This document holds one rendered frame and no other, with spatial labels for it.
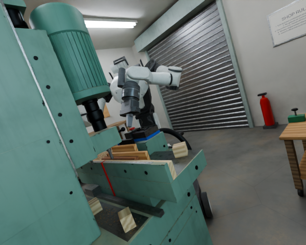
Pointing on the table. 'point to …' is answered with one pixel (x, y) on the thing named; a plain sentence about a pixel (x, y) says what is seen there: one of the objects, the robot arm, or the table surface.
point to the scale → (125, 162)
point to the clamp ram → (127, 142)
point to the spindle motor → (72, 49)
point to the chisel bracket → (105, 139)
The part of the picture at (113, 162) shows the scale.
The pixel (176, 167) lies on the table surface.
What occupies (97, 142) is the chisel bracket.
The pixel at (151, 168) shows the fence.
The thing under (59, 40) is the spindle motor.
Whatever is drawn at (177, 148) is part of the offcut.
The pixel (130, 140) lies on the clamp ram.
